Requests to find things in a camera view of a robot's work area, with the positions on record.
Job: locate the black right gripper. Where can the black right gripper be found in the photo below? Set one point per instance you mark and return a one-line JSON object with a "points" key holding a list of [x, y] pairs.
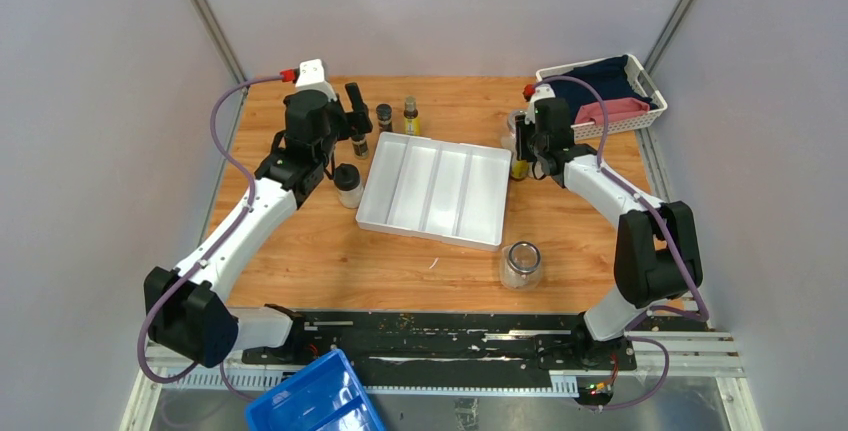
{"points": [[534, 156]]}

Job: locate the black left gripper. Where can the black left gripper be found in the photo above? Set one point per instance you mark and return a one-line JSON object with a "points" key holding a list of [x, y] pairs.
{"points": [[355, 122]]}

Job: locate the small dark spice jar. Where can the small dark spice jar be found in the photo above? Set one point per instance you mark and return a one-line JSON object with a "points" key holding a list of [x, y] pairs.
{"points": [[360, 146], [384, 117]]}

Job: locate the yellow label sauce bottle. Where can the yellow label sauce bottle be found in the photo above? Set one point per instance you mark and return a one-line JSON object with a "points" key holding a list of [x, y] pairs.
{"points": [[411, 117], [519, 169]]}

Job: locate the glass jar with grains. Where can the glass jar with grains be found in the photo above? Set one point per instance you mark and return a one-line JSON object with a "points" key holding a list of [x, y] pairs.
{"points": [[508, 137]]}

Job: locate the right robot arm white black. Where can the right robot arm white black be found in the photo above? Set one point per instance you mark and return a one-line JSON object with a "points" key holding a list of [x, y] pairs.
{"points": [[657, 256]]}

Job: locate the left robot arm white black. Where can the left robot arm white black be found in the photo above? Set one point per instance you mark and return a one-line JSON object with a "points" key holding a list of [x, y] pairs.
{"points": [[186, 309]]}

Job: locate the pink cloth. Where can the pink cloth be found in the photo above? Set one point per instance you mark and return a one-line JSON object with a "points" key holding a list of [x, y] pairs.
{"points": [[618, 109]]}

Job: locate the black lid bead jar left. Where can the black lid bead jar left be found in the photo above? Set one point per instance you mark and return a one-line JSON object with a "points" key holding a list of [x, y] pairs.
{"points": [[349, 185]]}

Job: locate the white plastic basket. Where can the white plastic basket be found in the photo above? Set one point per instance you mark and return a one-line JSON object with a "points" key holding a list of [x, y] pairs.
{"points": [[639, 79]]}

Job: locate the navy blue cloth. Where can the navy blue cloth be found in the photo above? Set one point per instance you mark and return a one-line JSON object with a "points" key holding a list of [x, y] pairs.
{"points": [[607, 77]]}

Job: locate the white divided organizer tray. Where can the white divided organizer tray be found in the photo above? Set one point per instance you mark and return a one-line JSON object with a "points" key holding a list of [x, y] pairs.
{"points": [[454, 193]]}

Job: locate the empty glass jar front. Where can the empty glass jar front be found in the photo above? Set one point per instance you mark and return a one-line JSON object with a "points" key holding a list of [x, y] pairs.
{"points": [[521, 266]]}

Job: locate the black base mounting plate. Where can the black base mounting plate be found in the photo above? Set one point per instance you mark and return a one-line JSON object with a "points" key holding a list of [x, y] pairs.
{"points": [[431, 350]]}

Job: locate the blue plastic bin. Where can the blue plastic bin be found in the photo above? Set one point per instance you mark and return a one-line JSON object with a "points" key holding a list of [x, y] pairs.
{"points": [[325, 395]]}

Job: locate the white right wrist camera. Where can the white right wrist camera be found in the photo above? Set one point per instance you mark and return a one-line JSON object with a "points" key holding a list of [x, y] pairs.
{"points": [[537, 91]]}

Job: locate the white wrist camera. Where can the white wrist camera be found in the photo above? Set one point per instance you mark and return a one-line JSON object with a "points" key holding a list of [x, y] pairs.
{"points": [[537, 91], [312, 76]]}

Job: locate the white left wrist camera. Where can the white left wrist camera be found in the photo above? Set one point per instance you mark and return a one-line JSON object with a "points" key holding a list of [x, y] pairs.
{"points": [[312, 76]]}

